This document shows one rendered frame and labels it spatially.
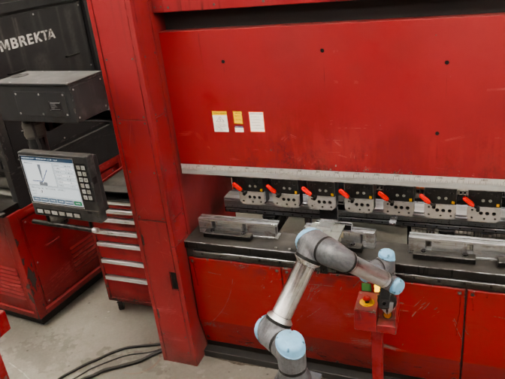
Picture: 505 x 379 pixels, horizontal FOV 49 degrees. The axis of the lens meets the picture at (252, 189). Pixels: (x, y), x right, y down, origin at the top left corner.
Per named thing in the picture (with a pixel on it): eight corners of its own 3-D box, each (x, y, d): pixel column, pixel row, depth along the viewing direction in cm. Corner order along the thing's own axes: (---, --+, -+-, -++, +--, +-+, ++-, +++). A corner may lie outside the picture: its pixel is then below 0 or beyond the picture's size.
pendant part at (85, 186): (34, 214, 295) (16, 152, 280) (50, 204, 305) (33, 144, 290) (101, 224, 277) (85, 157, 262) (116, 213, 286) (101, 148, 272)
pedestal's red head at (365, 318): (354, 329, 273) (353, 299, 265) (359, 310, 286) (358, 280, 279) (396, 335, 266) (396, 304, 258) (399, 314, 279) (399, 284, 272)
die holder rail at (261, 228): (200, 231, 336) (198, 218, 332) (204, 227, 341) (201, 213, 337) (277, 239, 318) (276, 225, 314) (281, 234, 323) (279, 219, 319)
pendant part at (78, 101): (33, 234, 306) (-13, 82, 271) (64, 213, 326) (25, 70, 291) (107, 245, 285) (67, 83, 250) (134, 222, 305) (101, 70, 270)
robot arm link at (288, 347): (288, 379, 217) (285, 352, 212) (270, 360, 228) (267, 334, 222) (312, 365, 222) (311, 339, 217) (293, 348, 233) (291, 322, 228)
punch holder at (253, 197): (240, 203, 315) (237, 177, 308) (246, 197, 322) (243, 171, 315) (264, 205, 309) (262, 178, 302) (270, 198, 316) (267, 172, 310)
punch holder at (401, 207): (383, 214, 285) (382, 185, 279) (385, 207, 293) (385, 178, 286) (413, 216, 280) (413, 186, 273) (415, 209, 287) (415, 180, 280)
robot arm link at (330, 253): (343, 244, 211) (411, 278, 241) (325, 233, 220) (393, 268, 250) (328, 271, 212) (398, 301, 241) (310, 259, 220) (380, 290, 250)
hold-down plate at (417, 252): (412, 259, 285) (412, 253, 284) (413, 253, 290) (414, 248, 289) (475, 265, 274) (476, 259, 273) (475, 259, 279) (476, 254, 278)
